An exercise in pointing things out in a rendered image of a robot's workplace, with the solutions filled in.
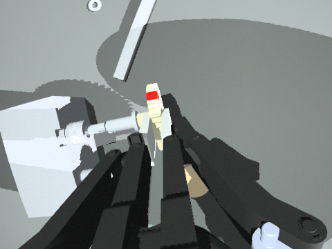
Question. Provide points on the small white washer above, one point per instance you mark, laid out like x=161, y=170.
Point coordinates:
x=91, y=3

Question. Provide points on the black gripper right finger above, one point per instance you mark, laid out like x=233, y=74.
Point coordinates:
x=262, y=220

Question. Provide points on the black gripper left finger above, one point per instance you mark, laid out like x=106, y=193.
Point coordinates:
x=99, y=213

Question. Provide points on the white flat bar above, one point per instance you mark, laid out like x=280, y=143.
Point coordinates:
x=133, y=39

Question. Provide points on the cream flat disc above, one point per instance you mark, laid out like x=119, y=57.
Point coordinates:
x=195, y=185

